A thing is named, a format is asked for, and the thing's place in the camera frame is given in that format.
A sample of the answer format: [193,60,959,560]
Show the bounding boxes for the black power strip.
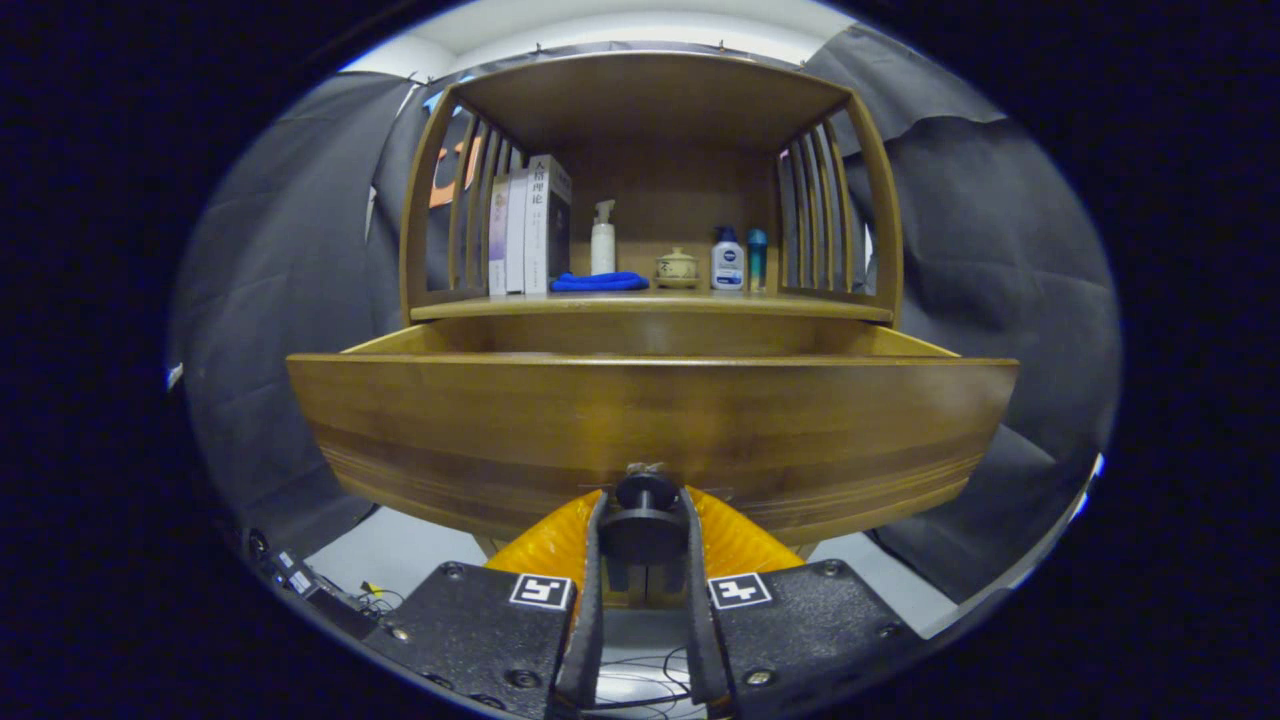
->
[250,530,376,641]

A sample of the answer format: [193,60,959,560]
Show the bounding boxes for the wooden cabinet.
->
[400,50,906,326]

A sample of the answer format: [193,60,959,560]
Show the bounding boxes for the white and black boxed book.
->
[524,154,573,295]

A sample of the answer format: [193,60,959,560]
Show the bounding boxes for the beige lidded teacup with saucer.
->
[655,247,700,290]

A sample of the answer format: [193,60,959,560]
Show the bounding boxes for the purple and white book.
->
[488,175,511,296]

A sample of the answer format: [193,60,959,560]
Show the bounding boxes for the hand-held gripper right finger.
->
[683,486,926,719]

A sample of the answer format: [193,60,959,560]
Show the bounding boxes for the wooden drawer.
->
[285,322,1021,549]

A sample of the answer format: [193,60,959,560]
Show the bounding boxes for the blue folded cloth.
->
[550,271,651,293]

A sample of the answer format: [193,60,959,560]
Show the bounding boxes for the wooden countertop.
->
[410,288,894,323]

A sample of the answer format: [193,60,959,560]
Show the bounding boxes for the white pump bottle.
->
[590,199,617,277]

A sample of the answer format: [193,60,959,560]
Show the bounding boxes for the black round drawer knob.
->
[597,470,691,566]

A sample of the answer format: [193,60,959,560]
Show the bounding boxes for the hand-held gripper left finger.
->
[362,488,611,719]

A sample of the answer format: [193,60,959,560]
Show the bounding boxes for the plain white book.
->
[506,170,528,294]

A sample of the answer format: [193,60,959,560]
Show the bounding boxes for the white lotion bottle blue cap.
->
[711,226,746,292]

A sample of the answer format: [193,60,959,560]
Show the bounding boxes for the tangle of thin cables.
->
[355,580,701,719]

